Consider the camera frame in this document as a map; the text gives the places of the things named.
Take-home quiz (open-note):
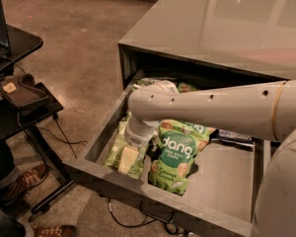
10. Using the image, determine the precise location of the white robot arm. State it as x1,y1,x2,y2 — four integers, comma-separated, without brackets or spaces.
124,80,296,237

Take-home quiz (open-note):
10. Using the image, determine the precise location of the black rolling cart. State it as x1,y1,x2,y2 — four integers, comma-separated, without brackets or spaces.
0,26,73,214

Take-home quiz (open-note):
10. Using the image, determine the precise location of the grey counter cabinet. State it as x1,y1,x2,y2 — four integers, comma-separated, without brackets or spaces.
118,0,296,87

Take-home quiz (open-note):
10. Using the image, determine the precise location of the black cable under drawer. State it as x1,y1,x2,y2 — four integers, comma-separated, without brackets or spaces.
108,197,188,237

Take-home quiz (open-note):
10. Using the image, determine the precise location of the person leg in jeans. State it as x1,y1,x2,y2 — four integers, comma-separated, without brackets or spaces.
0,140,20,190

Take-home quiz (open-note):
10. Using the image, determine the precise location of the upper brown shoe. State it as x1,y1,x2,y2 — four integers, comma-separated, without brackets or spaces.
0,164,48,207

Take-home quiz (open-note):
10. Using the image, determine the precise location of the lower brown shoe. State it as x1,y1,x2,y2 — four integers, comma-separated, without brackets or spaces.
34,225,77,237

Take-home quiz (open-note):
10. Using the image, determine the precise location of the rear green dang chips bag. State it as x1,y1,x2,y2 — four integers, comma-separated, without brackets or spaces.
178,82,197,93

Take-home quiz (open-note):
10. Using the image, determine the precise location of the front green dang chips bag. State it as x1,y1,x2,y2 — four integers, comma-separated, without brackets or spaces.
148,119,210,196

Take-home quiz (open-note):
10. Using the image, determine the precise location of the green jalapeno chip bag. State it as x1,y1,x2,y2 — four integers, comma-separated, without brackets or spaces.
105,113,148,180

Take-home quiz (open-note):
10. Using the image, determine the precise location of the middle green dang chips bag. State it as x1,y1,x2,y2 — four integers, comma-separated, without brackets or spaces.
182,121,215,135

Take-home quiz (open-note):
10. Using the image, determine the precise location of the rear green kettle chip bag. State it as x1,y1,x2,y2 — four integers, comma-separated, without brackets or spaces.
136,77,160,86

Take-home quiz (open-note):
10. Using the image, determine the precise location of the black floor cable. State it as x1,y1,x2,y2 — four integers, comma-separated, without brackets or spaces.
37,113,89,160

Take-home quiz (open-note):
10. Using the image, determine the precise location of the green dang chips bag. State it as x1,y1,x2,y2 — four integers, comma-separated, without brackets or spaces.
178,82,197,93
182,121,215,135
148,119,210,196

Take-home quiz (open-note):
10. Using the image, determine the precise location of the blue kettle chip bag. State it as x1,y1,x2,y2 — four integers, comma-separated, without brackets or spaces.
211,129,254,146

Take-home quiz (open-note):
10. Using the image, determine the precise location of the open grey drawer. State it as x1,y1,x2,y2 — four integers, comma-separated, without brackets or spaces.
64,85,269,237

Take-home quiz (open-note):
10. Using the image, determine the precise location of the brown shoe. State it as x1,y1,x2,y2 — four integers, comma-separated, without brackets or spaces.
34,225,77,237
0,164,48,207

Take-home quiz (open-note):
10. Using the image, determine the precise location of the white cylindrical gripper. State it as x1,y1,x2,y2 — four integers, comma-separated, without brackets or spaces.
117,117,159,174

